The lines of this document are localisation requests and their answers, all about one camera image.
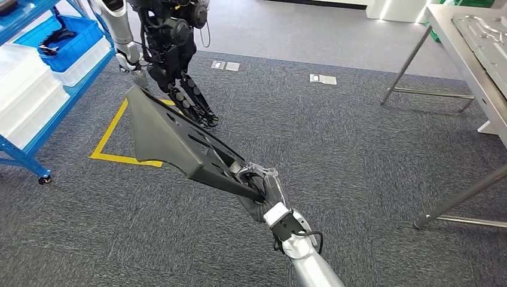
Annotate black plastic plate part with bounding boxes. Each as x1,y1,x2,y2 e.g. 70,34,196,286
124,84,265,203

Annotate white plastic crate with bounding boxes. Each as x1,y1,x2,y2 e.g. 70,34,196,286
0,91,71,151
0,42,51,94
0,67,61,121
50,36,113,88

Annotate black humanoid robot body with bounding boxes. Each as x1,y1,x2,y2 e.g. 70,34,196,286
126,0,220,129

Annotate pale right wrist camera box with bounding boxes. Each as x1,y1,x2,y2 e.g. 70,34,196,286
262,201,305,243

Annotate wide grey floor socket plate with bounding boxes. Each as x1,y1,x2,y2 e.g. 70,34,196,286
309,74,337,86

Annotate black plastic car part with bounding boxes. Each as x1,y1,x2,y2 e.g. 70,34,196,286
0,0,19,16

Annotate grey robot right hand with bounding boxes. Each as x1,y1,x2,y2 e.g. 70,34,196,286
236,162,292,210

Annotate white cabinet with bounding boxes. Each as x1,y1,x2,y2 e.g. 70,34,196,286
365,0,429,23

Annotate black parts in crate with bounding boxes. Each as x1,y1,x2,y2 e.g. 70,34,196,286
37,7,79,57

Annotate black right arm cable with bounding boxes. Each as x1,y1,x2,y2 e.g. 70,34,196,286
273,230,325,257

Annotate humanoid robot grey hand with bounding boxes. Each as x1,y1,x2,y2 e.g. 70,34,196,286
132,67,150,90

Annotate yellow floor tape square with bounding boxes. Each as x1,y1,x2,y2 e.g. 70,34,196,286
88,98,177,168

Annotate pressed grey metal panel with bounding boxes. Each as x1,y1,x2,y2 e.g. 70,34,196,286
452,8,507,100

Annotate blue metal shelf rack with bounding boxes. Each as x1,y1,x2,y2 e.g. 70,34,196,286
0,0,115,185

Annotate stainless steel table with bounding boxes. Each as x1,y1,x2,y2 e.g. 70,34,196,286
379,4,507,231

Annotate blue plastic crate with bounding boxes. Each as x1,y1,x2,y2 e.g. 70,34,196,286
13,15,105,74

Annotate white partition panel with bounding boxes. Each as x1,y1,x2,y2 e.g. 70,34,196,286
476,120,499,136

